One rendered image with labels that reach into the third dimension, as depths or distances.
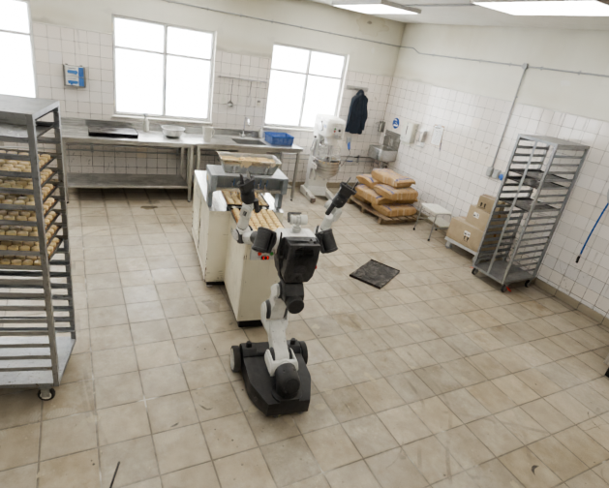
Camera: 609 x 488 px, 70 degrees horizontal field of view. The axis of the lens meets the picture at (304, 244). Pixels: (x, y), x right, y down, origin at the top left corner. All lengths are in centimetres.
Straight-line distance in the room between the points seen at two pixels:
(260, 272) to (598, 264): 395
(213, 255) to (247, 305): 73
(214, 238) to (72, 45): 363
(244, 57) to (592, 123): 474
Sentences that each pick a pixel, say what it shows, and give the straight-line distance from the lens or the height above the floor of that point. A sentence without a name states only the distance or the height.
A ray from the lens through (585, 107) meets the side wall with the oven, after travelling 612.
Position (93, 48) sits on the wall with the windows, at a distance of 685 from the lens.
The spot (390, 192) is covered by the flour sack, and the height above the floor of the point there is 52.
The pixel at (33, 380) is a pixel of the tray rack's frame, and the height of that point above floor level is 15.
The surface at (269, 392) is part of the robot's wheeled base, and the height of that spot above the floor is 17.
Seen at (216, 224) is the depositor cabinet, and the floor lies 71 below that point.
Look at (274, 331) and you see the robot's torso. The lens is 321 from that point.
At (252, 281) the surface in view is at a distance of 366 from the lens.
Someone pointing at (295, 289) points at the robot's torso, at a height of 89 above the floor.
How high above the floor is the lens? 229
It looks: 24 degrees down
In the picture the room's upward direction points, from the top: 10 degrees clockwise
